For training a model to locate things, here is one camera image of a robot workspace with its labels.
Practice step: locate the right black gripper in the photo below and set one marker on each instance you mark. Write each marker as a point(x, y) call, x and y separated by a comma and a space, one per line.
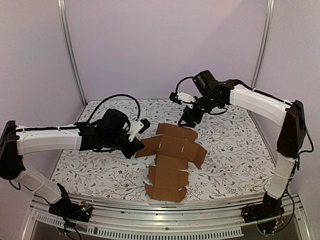
point(190, 113)

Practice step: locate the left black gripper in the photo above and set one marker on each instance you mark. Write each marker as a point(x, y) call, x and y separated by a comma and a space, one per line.
point(137, 145)

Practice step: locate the brown cardboard box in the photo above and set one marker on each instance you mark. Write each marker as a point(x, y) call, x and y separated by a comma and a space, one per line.
point(174, 147)

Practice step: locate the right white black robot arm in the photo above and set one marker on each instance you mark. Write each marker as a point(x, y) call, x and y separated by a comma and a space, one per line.
point(289, 116)

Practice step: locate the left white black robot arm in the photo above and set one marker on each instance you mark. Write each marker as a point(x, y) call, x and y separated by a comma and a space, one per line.
point(113, 132)

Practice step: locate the floral patterned table mat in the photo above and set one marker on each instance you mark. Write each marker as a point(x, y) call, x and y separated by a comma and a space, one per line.
point(224, 156)

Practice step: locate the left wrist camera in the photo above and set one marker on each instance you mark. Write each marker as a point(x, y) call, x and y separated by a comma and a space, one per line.
point(138, 127)

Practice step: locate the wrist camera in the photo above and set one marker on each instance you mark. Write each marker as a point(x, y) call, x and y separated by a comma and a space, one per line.
point(182, 98)
point(138, 127)

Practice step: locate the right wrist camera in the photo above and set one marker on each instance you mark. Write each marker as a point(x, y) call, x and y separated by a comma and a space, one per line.
point(182, 98)

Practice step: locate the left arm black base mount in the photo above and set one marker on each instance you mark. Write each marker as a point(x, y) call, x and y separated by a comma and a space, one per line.
point(80, 211)

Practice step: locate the front aluminium rail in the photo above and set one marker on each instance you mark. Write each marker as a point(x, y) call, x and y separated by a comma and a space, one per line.
point(215, 219)

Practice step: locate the right aluminium frame post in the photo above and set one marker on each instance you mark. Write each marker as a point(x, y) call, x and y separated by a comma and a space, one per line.
point(270, 5)

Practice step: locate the aluminium frame post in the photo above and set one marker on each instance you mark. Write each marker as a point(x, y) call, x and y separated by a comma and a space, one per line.
point(61, 5)
point(270, 5)

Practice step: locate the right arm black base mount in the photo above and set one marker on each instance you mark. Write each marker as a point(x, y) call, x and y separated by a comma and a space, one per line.
point(270, 207)

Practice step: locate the left aluminium frame post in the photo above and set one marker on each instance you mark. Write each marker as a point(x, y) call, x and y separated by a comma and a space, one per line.
point(61, 5)

